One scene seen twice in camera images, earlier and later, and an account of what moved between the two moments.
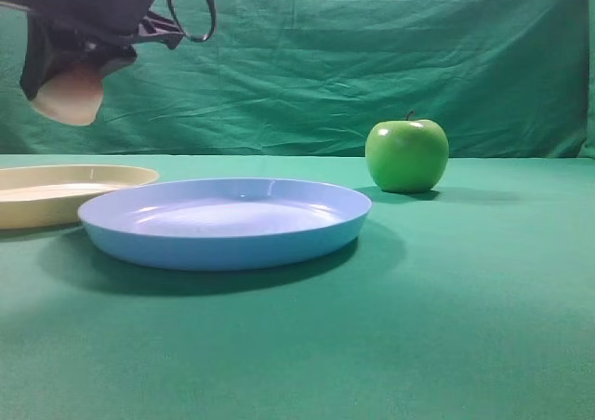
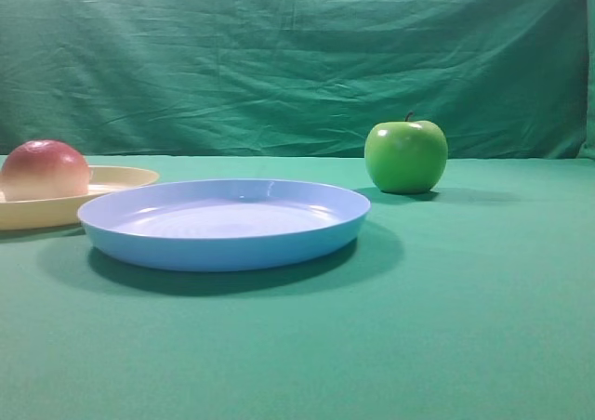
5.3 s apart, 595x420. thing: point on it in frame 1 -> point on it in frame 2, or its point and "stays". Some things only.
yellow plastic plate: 51,195 stays
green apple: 407,156 stays
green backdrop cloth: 500,65 stays
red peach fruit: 71,96 -> 44,169
